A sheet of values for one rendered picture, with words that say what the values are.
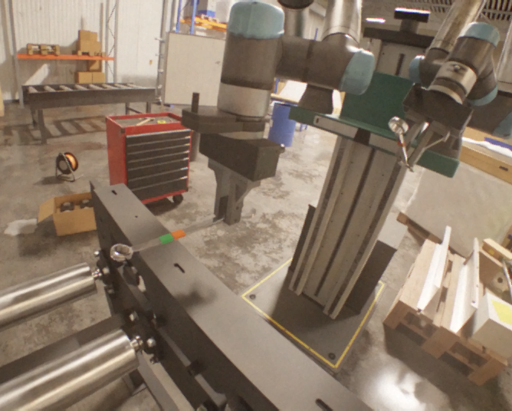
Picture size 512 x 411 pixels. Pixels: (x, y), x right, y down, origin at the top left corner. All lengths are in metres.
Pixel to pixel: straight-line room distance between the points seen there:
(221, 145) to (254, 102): 0.08
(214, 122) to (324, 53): 0.21
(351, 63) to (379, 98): 0.70
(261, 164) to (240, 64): 0.13
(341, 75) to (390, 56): 0.80
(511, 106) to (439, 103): 0.34
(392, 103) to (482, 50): 0.53
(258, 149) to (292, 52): 0.18
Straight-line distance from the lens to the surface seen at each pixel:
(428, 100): 0.61
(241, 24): 0.36
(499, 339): 2.23
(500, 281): 2.96
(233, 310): 0.44
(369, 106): 1.14
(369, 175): 1.25
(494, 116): 0.91
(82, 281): 0.89
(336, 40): 0.48
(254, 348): 0.41
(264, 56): 0.35
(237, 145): 0.37
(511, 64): 0.92
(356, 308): 1.74
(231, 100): 0.35
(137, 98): 5.67
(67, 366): 0.71
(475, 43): 0.67
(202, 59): 4.80
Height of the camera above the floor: 1.51
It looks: 27 degrees down
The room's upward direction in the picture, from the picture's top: 10 degrees clockwise
